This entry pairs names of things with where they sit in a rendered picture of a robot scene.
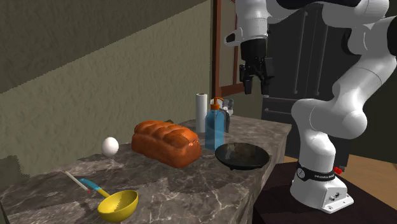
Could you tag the white egg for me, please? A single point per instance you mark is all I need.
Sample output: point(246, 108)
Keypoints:
point(110, 146)

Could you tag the dark grey refrigerator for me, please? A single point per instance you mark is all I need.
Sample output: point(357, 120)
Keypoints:
point(297, 71)

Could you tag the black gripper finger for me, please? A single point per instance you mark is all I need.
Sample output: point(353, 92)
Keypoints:
point(267, 76)
point(247, 80)

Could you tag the grey faucet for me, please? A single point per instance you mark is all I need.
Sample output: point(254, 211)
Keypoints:
point(228, 107)

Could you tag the black bowl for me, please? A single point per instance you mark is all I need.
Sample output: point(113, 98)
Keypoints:
point(242, 156)

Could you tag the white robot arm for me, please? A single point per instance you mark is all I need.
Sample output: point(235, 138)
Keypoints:
point(341, 102)

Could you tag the white pencil with red tip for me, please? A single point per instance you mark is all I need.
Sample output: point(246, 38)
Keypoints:
point(77, 181)

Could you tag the white paper towel roll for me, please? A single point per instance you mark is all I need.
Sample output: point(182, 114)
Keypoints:
point(201, 113)

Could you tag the brown wooden door frame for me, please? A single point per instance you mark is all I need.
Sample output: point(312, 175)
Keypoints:
point(217, 62)

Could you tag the blue soap dispenser bottle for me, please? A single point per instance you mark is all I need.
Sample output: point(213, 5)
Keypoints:
point(214, 128)

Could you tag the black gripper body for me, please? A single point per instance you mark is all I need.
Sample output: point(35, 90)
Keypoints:
point(253, 54)

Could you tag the dark robot stand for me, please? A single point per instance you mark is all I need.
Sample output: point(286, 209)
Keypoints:
point(279, 201)

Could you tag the brown bread loaf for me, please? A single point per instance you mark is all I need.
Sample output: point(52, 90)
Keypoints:
point(166, 142)

